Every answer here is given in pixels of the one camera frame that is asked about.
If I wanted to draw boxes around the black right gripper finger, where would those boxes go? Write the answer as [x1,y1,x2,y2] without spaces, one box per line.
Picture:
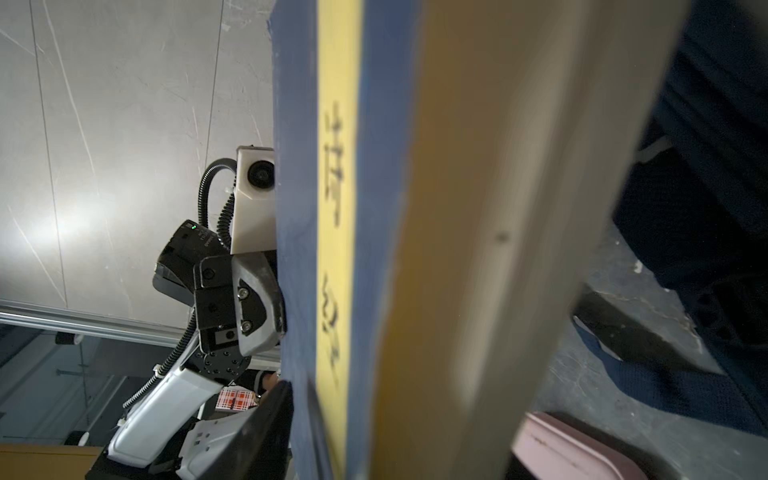
[201,380,294,480]

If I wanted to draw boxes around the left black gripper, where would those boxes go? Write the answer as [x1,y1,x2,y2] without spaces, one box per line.
[152,220,287,380]

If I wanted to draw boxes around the navy blue notebook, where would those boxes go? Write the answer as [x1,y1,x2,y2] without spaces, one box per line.
[269,1,690,479]

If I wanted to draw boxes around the navy blue student backpack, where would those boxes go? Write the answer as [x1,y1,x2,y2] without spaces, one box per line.
[572,1,767,437]

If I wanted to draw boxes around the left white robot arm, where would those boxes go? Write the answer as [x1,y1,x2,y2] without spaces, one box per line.
[86,220,287,479]

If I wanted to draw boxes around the pink pencil case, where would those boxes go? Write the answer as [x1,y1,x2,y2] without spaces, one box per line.
[511,412,647,480]

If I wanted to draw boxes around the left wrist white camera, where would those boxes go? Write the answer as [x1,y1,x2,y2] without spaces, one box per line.
[230,146,277,254]

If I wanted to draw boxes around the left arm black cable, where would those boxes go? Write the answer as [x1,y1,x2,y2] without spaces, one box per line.
[122,157,239,409]

